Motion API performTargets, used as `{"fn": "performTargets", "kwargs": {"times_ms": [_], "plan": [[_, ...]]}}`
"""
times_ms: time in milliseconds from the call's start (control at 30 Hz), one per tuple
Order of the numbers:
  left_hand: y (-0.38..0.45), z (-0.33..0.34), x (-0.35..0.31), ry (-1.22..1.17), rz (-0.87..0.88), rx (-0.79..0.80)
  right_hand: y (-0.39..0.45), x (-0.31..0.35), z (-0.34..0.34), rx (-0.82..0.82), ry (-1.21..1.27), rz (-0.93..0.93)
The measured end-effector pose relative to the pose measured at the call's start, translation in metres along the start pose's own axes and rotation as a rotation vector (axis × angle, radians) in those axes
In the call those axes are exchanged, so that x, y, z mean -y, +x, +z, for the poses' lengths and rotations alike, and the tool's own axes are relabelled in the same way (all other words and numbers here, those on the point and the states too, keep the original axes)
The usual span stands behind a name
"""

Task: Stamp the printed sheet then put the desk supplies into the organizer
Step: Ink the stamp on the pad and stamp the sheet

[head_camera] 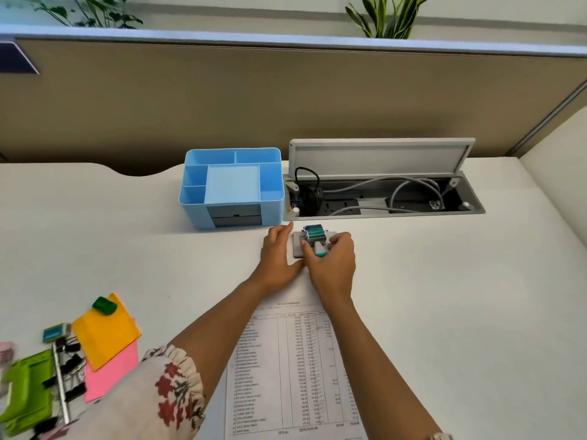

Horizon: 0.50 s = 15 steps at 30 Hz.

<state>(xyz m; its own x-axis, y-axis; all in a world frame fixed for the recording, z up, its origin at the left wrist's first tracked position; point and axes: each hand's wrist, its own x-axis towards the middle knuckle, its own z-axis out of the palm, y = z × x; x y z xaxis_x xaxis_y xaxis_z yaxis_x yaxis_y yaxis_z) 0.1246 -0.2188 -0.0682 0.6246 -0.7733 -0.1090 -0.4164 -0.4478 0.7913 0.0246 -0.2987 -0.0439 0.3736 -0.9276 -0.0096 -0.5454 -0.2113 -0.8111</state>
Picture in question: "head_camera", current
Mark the person's left forearm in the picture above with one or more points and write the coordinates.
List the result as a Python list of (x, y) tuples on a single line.
[(220, 329)]

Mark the pile of black binder clips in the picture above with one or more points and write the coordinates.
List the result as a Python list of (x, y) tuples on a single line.
[(73, 366)]

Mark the white desk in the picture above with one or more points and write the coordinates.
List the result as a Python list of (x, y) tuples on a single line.
[(137, 252)]

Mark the teal eraser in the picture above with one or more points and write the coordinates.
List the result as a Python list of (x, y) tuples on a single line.
[(57, 333)]

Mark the orange sticky note pad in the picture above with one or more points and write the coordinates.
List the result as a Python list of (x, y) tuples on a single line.
[(105, 336)]

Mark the person's left hand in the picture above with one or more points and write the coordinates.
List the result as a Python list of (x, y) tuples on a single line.
[(277, 261)]

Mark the printed paper sheet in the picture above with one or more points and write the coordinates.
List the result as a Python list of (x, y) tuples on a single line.
[(284, 362)]

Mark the person's right hand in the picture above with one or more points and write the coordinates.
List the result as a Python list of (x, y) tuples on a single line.
[(335, 274)]

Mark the green snake plant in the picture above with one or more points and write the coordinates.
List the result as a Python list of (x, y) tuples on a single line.
[(390, 18)]

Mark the beige partition panel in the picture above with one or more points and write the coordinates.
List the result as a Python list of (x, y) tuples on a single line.
[(275, 100), (564, 119)]

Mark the green stapler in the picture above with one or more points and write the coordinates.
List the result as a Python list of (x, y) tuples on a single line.
[(27, 389)]

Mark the grey stamp pad case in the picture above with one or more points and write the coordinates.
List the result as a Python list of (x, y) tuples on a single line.
[(296, 248)]

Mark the white floral dress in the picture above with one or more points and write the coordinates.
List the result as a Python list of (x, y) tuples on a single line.
[(137, 398)]

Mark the dark blue number sign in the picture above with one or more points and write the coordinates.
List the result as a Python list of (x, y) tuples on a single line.
[(14, 59)]

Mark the clear pink lead tube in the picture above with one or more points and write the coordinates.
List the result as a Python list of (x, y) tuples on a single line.
[(5, 352)]

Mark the black silver pen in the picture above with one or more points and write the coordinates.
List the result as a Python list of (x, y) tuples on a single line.
[(60, 384)]

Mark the green date stamp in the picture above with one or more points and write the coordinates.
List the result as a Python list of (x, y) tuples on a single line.
[(314, 233)]

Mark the leafy green plant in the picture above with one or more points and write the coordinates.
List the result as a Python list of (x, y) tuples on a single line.
[(101, 11)]

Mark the rounded white side table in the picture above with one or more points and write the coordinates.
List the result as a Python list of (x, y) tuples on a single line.
[(559, 178)]

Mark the pink sticky note pad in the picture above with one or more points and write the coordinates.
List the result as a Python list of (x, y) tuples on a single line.
[(110, 378)]

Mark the person's right forearm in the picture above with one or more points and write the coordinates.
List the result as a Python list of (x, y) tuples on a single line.
[(376, 375)]

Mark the blue desk organizer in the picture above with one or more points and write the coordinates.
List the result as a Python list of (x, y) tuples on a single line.
[(231, 183)]

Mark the green pencil sharpener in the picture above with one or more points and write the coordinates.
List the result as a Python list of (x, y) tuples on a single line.
[(104, 306)]

